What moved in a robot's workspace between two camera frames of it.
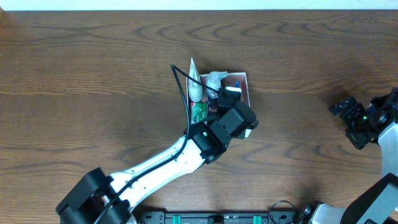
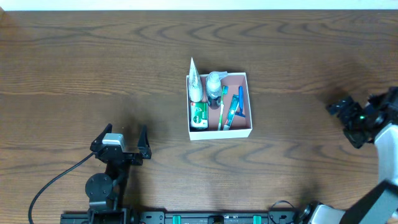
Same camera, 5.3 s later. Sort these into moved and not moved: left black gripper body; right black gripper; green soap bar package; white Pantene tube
Moved: left black gripper body
Not moved: green soap bar package; right black gripper; white Pantene tube
